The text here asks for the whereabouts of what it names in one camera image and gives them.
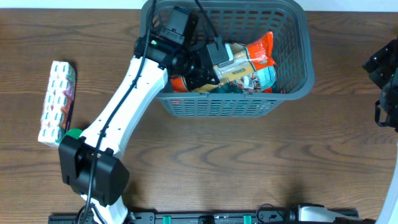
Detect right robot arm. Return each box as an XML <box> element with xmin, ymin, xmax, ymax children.
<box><xmin>282</xmin><ymin>39</ymin><xmax>397</xmax><ymax>224</ymax></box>

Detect green lid jar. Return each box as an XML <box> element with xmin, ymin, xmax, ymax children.
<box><xmin>65</xmin><ymin>128</ymin><xmax>83</xmax><ymax>139</ymax></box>

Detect grey plastic lattice basket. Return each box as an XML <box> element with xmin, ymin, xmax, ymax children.
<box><xmin>153</xmin><ymin>0</ymin><xmax>315</xmax><ymax>117</ymax></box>

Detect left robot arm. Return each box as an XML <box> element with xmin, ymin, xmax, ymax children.
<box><xmin>58</xmin><ymin>7</ymin><xmax>233</xmax><ymax>223</ymax></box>

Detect black mounting rail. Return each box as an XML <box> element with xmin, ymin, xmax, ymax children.
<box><xmin>48</xmin><ymin>208</ymin><xmax>361</xmax><ymax>224</ymax></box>

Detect pale green wipes packet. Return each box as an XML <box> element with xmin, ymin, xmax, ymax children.
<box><xmin>254</xmin><ymin>66</ymin><xmax>276</xmax><ymax>91</ymax></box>

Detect beige brown snack pouch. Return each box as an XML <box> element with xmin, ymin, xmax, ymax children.
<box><xmin>233</xmin><ymin>75</ymin><xmax>262</xmax><ymax>93</ymax></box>

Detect orange biscuit package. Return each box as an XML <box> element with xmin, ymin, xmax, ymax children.
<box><xmin>171</xmin><ymin>31</ymin><xmax>276</xmax><ymax>93</ymax></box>

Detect white tissue multipack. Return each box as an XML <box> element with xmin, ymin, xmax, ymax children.
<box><xmin>37</xmin><ymin>60</ymin><xmax>76</xmax><ymax>147</ymax></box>

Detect green Nescafe coffee bag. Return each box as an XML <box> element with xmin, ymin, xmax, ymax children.
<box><xmin>211</xmin><ymin>85</ymin><xmax>277</xmax><ymax>94</ymax></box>

